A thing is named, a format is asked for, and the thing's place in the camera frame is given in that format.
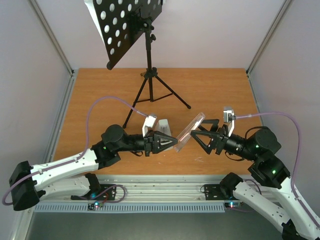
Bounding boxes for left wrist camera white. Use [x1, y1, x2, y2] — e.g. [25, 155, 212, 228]
[142, 114, 157, 137]

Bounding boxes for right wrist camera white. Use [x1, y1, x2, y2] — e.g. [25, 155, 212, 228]
[223, 106, 236, 137]

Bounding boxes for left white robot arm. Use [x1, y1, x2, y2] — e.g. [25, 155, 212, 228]
[9, 124, 178, 211]

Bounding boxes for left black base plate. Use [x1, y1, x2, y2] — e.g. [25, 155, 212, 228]
[70, 184, 117, 201]

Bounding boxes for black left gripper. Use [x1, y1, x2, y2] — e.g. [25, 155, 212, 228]
[116, 129, 178, 157]

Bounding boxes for grey slotted cable duct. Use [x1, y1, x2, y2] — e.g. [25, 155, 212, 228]
[34, 202, 225, 214]

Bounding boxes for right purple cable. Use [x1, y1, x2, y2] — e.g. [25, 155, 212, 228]
[231, 111, 320, 230]

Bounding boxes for white metronome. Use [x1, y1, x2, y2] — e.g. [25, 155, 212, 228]
[154, 119, 172, 146]

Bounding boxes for black tripod music stand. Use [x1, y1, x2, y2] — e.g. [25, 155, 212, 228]
[89, 0, 192, 130]

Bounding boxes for aluminium frame rail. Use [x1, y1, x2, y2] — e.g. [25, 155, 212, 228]
[28, 0, 77, 176]
[246, 0, 296, 106]

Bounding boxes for aluminium front rail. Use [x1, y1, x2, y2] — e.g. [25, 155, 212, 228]
[40, 174, 225, 203]

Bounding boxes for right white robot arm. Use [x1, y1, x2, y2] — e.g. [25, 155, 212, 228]
[190, 119, 320, 240]

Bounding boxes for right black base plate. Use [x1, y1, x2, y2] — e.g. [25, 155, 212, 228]
[200, 184, 238, 201]

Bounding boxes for white sheet paper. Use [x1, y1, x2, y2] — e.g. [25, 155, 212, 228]
[84, 0, 105, 43]

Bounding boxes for aluminium frame rail right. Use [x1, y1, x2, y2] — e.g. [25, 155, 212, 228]
[246, 0, 296, 106]

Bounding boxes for aluminium frame rail left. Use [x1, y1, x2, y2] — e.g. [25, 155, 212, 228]
[28, 0, 77, 176]

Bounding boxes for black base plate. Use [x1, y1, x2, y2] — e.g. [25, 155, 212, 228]
[70, 184, 117, 201]
[200, 184, 238, 201]

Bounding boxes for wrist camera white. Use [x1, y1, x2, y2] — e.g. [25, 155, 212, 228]
[223, 106, 236, 137]
[142, 114, 157, 137]

